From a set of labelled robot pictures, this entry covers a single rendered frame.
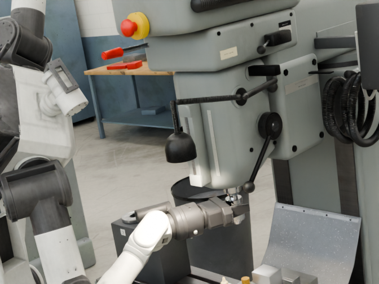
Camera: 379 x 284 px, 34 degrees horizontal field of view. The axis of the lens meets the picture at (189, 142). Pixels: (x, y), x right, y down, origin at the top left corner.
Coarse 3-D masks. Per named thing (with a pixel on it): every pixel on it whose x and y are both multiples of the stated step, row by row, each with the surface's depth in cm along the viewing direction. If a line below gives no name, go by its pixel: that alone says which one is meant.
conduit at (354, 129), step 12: (312, 72) 167; (324, 72) 165; (348, 72) 165; (360, 72) 159; (336, 84) 162; (348, 84) 161; (360, 84) 158; (324, 96) 164; (348, 96) 160; (360, 96) 172; (324, 108) 164; (348, 108) 157; (360, 108) 173; (372, 108) 169; (324, 120) 165; (348, 120) 158; (360, 120) 172; (372, 120) 170; (336, 132) 163; (348, 132) 162; (360, 132) 167; (360, 144) 162; (372, 144) 166
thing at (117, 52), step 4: (144, 44) 155; (148, 44) 156; (116, 48) 149; (120, 48) 150; (124, 48) 151; (128, 48) 152; (132, 48) 152; (136, 48) 153; (140, 48) 154; (104, 52) 147; (108, 52) 147; (112, 52) 148; (116, 52) 148; (120, 52) 149; (124, 52) 151; (104, 56) 147; (108, 56) 147; (112, 56) 148; (116, 56) 149; (120, 56) 150
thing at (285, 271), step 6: (282, 270) 182; (288, 270) 181; (294, 270) 181; (282, 276) 170; (288, 276) 169; (294, 276) 169; (300, 276) 177; (306, 276) 176; (312, 276) 176; (288, 282) 168; (294, 282) 167; (300, 282) 174; (306, 282) 173; (312, 282) 174
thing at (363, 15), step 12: (372, 0) 153; (360, 12) 149; (372, 12) 147; (360, 24) 150; (372, 24) 148; (360, 36) 151; (372, 36) 149; (360, 48) 152; (372, 48) 150; (360, 60) 153; (372, 60) 151; (372, 72) 152; (372, 84) 153
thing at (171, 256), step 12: (132, 216) 207; (120, 228) 203; (132, 228) 199; (120, 240) 205; (120, 252) 207; (156, 252) 194; (168, 252) 195; (180, 252) 200; (156, 264) 195; (168, 264) 196; (180, 264) 200; (144, 276) 202; (156, 276) 197; (168, 276) 196; (180, 276) 200
